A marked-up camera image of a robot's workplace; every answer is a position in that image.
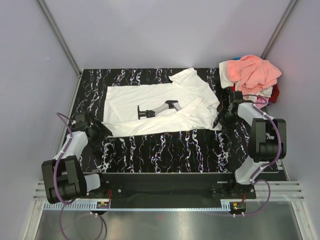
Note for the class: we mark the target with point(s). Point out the cream white t-shirt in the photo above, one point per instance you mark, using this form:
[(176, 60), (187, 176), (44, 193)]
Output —
[(226, 82)]

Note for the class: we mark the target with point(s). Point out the aluminium front rail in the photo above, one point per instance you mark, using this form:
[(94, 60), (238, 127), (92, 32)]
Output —
[(279, 191)]

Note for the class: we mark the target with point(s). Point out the white t-shirt robot print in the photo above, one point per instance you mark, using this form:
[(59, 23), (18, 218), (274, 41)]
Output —
[(185, 103)]

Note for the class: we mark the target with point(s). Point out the right aluminium frame post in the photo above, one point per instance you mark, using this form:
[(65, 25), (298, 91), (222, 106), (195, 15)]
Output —
[(279, 27)]

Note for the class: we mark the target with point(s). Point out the red t-shirt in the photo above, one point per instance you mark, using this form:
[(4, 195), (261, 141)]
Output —
[(248, 94)]

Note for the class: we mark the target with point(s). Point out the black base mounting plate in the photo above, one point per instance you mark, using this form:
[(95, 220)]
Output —
[(216, 185)]

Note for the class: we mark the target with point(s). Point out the left aluminium frame post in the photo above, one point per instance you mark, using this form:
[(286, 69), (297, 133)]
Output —
[(59, 36)]

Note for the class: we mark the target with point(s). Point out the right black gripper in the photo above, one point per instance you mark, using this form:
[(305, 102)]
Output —
[(224, 110)]

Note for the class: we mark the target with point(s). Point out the aluminium frame post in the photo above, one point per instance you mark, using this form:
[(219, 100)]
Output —
[(59, 36), (279, 27)]

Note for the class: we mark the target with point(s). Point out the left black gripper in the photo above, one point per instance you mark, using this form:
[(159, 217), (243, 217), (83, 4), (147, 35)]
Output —
[(103, 133)]

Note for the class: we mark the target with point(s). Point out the salmon pink t-shirt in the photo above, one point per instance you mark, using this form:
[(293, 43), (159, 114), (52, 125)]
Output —
[(251, 71)]

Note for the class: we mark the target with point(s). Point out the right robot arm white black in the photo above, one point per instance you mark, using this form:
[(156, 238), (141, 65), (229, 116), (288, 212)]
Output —
[(267, 139)]

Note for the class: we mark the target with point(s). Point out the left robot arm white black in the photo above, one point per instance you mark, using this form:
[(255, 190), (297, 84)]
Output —
[(64, 180)]

